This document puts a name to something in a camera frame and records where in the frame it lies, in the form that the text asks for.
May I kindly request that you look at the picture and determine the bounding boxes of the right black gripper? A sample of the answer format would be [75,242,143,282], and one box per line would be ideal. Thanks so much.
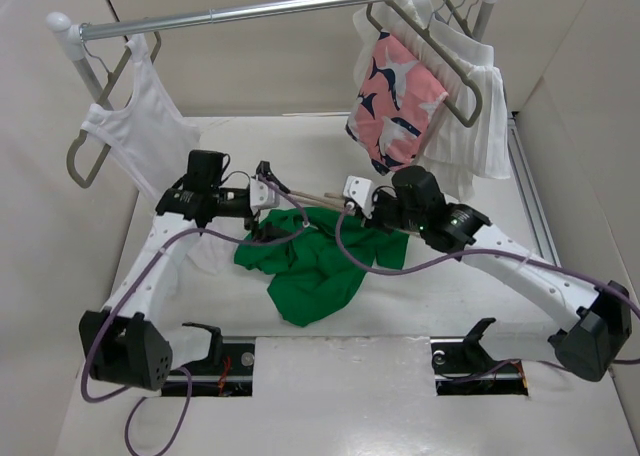
[355,188,425,236]

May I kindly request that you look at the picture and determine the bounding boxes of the beige wooden hanger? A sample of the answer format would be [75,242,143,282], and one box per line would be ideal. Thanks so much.
[290,185,429,237]

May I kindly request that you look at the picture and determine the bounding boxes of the green t shirt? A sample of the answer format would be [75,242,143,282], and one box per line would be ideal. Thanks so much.
[234,207,409,327]

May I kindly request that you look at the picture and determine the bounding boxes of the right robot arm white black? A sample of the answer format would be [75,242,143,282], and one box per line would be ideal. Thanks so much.
[343,166,639,382]

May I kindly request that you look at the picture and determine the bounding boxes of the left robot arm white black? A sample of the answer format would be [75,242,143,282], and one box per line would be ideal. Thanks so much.
[79,150,289,391]

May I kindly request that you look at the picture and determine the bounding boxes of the grey hanger left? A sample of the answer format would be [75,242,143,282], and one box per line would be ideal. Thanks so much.
[66,32,162,189]

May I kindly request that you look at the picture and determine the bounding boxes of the pink patterned shorts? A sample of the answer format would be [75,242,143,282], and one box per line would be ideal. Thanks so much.
[345,32,449,175]

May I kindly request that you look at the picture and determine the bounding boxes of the white pleated skirt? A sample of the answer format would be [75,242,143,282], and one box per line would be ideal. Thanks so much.
[353,0,511,201]

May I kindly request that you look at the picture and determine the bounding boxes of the white tank top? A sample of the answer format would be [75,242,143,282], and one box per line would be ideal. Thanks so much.
[81,34,236,277]

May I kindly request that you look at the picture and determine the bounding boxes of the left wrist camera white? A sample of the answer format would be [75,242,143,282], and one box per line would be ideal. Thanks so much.
[249,173,289,213]

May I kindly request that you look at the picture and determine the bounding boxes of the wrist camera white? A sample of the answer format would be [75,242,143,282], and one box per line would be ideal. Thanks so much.
[249,173,289,213]
[343,175,377,219]

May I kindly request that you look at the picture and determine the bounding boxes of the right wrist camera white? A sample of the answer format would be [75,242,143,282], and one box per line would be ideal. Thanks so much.
[343,175,377,219]

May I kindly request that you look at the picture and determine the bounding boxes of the aluminium frame rail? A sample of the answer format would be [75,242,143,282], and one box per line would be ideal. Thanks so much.
[508,115,561,266]

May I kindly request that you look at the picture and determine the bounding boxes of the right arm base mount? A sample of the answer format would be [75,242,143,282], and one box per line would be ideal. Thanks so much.
[430,318,529,396]

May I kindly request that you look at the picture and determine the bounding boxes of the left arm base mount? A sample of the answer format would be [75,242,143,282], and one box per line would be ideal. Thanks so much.
[183,323,256,398]

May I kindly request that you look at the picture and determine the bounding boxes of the silver clothes rail bar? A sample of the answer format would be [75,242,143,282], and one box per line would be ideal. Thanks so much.
[79,0,393,42]

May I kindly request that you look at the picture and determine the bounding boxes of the right white rack post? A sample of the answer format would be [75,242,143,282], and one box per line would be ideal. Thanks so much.
[472,0,498,42]

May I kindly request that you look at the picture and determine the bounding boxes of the white rack post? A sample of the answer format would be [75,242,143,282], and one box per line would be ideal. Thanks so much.
[45,12,103,102]
[472,0,498,42]

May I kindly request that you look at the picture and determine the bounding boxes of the left white rack post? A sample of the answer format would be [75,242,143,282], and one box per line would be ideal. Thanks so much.
[45,12,103,102]

